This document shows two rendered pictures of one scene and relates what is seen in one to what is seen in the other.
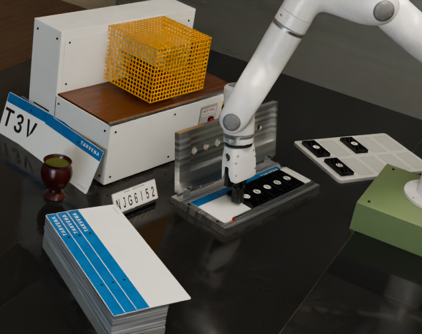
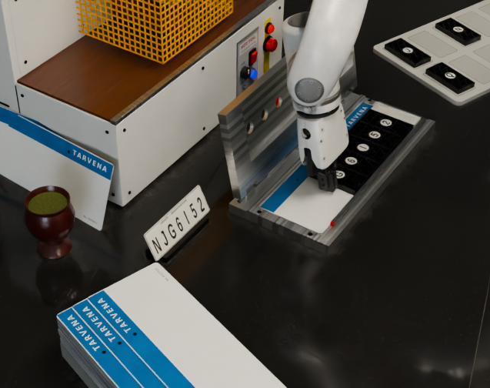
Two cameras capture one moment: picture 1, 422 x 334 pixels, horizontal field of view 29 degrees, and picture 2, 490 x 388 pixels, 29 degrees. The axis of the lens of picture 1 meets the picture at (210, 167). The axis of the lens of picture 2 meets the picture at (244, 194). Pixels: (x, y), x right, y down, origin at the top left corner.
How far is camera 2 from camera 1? 0.70 m
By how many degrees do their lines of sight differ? 13
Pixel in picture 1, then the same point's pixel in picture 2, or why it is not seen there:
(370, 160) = (488, 53)
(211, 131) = (268, 89)
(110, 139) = (119, 142)
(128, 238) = (196, 329)
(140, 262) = (229, 373)
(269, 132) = not seen: hidden behind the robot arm
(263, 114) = not seen: hidden behind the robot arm
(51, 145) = (27, 158)
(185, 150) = (238, 135)
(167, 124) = (195, 86)
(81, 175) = (85, 202)
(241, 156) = (327, 128)
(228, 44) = not seen: outside the picture
